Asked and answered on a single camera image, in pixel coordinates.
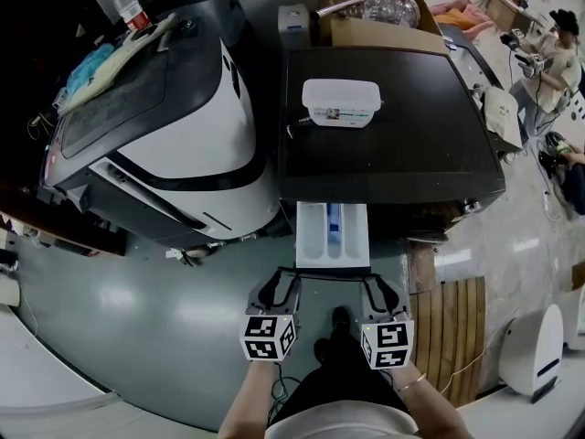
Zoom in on wooden desk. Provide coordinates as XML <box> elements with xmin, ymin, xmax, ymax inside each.
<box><xmin>483</xmin><ymin>0</ymin><xmax>550</xmax><ymax>32</ymax></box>

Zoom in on wooden slat pallet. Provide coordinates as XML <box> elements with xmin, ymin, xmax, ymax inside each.
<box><xmin>408</xmin><ymin>275</ymin><xmax>488</xmax><ymax>407</ymax></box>

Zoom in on large clear red-capped jug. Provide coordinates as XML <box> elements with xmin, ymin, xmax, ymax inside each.
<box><xmin>362</xmin><ymin>0</ymin><xmax>422</xmax><ymax>29</ymax></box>

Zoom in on white cloth gloves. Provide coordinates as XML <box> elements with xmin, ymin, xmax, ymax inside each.
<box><xmin>58</xmin><ymin>13</ymin><xmax>178</xmax><ymax>117</ymax></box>

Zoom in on gold bracelet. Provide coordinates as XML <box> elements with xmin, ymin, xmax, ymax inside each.
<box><xmin>395</xmin><ymin>372</ymin><xmax>429</xmax><ymax>393</ymax></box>

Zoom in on clear plastic lidded container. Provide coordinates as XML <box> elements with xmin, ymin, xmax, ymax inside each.
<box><xmin>301</xmin><ymin>78</ymin><xmax>383</xmax><ymax>130</ymax></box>

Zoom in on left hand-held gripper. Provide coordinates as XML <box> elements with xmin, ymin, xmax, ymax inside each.
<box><xmin>238</xmin><ymin>269</ymin><xmax>303</xmax><ymax>362</ymax></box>

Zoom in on small white robot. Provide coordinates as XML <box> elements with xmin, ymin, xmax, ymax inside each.
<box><xmin>496</xmin><ymin>303</ymin><xmax>567</xmax><ymax>405</ymax></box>

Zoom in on person's black trousers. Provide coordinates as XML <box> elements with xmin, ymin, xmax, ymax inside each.
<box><xmin>268</xmin><ymin>330</ymin><xmax>411</xmax><ymax>428</ymax></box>

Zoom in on white box appliance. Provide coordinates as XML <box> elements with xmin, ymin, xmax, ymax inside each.
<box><xmin>277</xmin><ymin>4</ymin><xmax>317</xmax><ymax>64</ymax></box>

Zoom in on person's right forearm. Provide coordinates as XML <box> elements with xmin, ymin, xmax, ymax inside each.
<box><xmin>390</xmin><ymin>359</ymin><xmax>477</xmax><ymax>439</ymax></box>

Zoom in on white detergent drawer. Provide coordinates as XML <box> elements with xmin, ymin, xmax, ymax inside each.
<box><xmin>292</xmin><ymin>200</ymin><xmax>372</xmax><ymax>284</ymax></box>

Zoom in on flexible metal hose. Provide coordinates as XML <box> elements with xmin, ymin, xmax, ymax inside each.
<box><xmin>311</xmin><ymin>0</ymin><xmax>367</xmax><ymax>21</ymax></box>

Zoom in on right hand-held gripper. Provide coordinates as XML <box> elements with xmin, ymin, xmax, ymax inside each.
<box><xmin>360</xmin><ymin>273</ymin><xmax>416</xmax><ymax>371</ymax></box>

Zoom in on person's white shirt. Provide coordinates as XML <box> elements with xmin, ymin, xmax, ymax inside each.
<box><xmin>263</xmin><ymin>399</ymin><xmax>420</xmax><ymax>439</ymax></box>

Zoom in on blue cloth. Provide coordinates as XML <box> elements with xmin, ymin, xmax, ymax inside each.
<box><xmin>65</xmin><ymin>42</ymin><xmax>116</xmax><ymax>99</ymax></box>

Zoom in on red label water bottle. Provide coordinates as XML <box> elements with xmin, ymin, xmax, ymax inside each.
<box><xmin>108</xmin><ymin>0</ymin><xmax>153</xmax><ymax>35</ymax></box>

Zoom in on black washing machine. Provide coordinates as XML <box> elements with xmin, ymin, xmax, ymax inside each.
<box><xmin>277</xmin><ymin>46</ymin><xmax>507</xmax><ymax>247</ymax></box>

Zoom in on white tote bag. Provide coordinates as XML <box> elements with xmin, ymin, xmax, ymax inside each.
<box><xmin>481</xmin><ymin>86</ymin><xmax>523</xmax><ymax>151</ymax></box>

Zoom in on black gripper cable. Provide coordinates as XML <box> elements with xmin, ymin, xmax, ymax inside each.
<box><xmin>267</xmin><ymin>360</ymin><xmax>299</xmax><ymax>425</ymax></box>

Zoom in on pink cloth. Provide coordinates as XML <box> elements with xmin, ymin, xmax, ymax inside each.
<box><xmin>432</xmin><ymin>0</ymin><xmax>495</xmax><ymax>41</ymax></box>

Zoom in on brown cardboard box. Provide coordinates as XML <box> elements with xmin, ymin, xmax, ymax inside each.
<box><xmin>316</xmin><ymin>0</ymin><xmax>452</xmax><ymax>55</ymax></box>

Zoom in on person's left forearm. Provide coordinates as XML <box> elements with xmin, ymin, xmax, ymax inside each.
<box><xmin>218</xmin><ymin>359</ymin><xmax>285</xmax><ymax>439</ymax></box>

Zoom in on white and black cleaning robot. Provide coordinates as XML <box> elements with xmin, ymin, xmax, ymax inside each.
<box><xmin>37</xmin><ymin>0</ymin><xmax>283</xmax><ymax>252</ymax></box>

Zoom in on black shoe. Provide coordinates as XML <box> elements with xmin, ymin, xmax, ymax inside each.
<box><xmin>330</xmin><ymin>305</ymin><xmax>354</xmax><ymax>338</ymax></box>
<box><xmin>313</xmin><ymin>337</ymin><xmax>334</xmax><ymax>366</ymax></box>

